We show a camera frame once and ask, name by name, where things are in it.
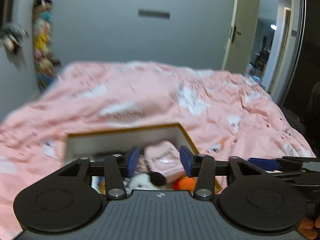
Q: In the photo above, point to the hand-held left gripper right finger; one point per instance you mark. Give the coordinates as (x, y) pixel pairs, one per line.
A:
(186, 162)

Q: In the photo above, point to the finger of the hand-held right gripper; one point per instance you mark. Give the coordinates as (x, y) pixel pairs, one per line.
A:
(290, 176)
(265, 163)

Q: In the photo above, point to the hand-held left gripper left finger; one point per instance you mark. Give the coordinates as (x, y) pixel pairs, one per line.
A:
(132, 162)

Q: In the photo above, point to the orange knitted toy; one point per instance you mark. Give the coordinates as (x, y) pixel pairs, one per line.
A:
(183, 183)

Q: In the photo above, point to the white plush black ears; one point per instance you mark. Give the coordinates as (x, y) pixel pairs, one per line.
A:
(140, 183)

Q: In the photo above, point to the pink zipper pouch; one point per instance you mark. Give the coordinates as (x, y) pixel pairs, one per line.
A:
(162, 157)

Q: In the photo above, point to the orange cardboard box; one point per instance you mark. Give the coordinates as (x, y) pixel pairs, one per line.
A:
(120, 136)

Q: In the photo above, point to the yellow plush blue cap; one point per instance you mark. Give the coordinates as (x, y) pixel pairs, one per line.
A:
(101, 183)

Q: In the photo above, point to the person's right hand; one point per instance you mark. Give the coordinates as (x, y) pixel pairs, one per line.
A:
(310, 230)

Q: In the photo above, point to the dark wardrobe door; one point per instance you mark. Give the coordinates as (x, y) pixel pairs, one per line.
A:
(310, 42)

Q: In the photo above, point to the hanging column of plush toys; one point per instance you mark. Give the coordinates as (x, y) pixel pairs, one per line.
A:
(42, 42)

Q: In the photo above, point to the white door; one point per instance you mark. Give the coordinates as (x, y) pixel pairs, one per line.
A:
(245, 10)

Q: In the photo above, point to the grey clothes pile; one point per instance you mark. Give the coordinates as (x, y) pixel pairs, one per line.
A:
(12, 36)

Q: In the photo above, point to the dark window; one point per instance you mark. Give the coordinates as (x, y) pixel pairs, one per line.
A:
(5, 0)

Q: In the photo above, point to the wall socket plate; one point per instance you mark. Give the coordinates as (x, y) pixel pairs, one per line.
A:
(57, 63)

